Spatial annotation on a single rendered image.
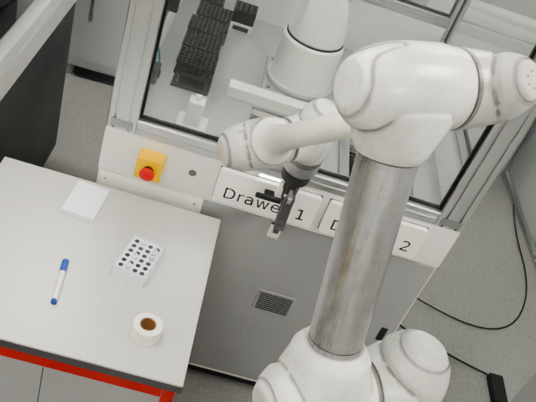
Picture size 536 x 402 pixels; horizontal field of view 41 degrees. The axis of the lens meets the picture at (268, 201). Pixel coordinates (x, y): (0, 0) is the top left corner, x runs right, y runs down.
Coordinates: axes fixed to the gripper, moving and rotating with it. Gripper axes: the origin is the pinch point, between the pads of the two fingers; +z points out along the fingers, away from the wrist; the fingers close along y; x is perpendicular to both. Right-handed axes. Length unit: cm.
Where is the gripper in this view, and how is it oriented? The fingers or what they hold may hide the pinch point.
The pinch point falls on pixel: (276, 214)
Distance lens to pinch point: 191.1
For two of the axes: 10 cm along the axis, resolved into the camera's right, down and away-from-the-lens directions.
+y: 1.5, -7.6, 6.4
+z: -2.6, 5.9, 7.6
